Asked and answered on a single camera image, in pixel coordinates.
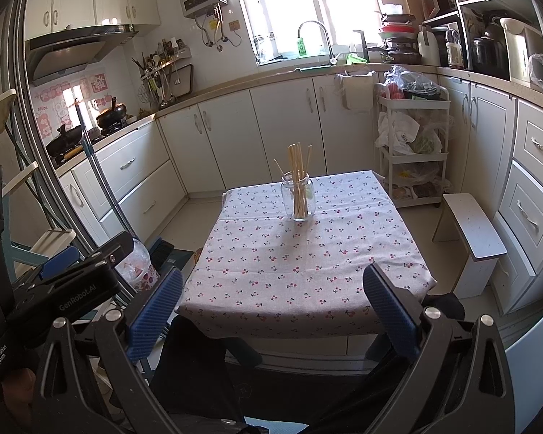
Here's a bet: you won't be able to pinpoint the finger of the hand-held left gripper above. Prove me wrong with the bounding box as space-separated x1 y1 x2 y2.
75 232 135 265
38 246 80 281

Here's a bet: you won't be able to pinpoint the white electric kettle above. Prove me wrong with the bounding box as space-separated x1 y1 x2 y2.
416 25 441 66

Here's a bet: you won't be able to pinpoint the pink wall sticker sheet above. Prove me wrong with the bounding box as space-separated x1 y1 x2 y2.
29 70 111 143

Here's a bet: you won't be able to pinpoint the stack of pots and bowls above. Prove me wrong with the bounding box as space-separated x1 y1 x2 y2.
378 11 424 65

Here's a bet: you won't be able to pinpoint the white two-drawer cabinet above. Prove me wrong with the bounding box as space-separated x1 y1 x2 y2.
56 120 188 245

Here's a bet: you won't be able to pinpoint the white four-door base cabinet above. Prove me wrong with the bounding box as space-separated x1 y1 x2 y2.
156 72 383 200

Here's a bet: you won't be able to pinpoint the cream wooden rack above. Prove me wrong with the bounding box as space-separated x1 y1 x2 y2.
0 88 77 276

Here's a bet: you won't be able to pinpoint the pink-tinted plastic bag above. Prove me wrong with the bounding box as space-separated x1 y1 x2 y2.
115 239 159 292

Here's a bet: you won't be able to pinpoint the clear bag of groceries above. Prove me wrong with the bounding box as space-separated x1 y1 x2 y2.
382 65 442 100

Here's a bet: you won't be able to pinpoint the bundle of wooden chopsticks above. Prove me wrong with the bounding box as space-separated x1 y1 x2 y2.
273 142 313 220

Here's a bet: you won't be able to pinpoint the cooking oil bottle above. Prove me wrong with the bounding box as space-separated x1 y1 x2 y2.
446 29 464 68

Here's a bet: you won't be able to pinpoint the steel range hood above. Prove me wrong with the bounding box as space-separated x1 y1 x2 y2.
25 25 139 86

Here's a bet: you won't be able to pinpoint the white hanging bin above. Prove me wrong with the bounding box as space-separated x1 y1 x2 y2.
335 70 375 111

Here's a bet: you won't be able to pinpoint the person's left leg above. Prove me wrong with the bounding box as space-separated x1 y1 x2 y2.
149 316 263 434

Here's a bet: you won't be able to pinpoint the white trolley cart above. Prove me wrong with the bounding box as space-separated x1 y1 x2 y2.
373 82 453 209

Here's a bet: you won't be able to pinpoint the dark angular tap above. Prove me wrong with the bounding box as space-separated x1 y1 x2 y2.
353 29 369 63

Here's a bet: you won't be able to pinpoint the kitchen window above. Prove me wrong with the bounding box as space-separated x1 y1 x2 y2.
235 0 410 66

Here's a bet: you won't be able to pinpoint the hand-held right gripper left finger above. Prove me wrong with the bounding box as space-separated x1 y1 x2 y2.
31 267 185 434

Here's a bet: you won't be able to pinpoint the mop with blue handle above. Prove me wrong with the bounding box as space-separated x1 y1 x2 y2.
75 99 139 245

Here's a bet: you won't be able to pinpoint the cherry print tablecloth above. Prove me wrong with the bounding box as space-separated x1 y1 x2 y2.
174 170 437 340

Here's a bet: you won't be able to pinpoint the chrome arched faucet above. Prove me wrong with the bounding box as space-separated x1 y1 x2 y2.
297 20 338 66

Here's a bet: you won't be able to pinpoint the black wok with long handle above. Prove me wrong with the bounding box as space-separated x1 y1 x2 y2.
95 97 128 129

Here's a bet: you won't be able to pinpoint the water heater hoses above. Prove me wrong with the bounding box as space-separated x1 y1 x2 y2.
194 7 243 50

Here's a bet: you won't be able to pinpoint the beige kitchen countertop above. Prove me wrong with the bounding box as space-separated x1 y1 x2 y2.
52 63 543 177

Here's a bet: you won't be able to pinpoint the white stool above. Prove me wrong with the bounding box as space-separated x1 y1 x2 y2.
432 193 508 299

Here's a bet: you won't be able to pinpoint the wall utensil rack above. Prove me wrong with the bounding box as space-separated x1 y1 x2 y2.
131 38 194 109

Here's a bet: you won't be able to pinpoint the white table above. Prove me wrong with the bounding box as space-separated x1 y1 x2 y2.
226 335 383 365

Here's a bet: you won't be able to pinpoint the black kettle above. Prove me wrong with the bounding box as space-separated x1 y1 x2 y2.
468 16 510 77

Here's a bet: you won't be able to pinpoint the gas stove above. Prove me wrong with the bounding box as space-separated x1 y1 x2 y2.
50 118 139 163

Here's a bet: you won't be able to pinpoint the person's left hand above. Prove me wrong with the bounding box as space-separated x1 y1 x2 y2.
2 366 39 417

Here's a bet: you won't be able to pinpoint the black wok with wooden handle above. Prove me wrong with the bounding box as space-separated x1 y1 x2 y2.
45 124 84 157

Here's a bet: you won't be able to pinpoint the white plastic bag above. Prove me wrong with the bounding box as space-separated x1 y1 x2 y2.
375 111 446 154

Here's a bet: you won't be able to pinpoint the white thermo pot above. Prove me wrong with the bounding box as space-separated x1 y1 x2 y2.
500 17 543 84

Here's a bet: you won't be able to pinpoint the white wall cabinet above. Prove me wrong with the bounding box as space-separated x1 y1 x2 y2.
25 0 161 41

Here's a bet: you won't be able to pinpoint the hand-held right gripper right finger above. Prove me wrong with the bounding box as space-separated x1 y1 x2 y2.
363 262 517 434

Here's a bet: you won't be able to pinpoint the clear glass jar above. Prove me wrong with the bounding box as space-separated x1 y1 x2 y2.
281 171 316 223

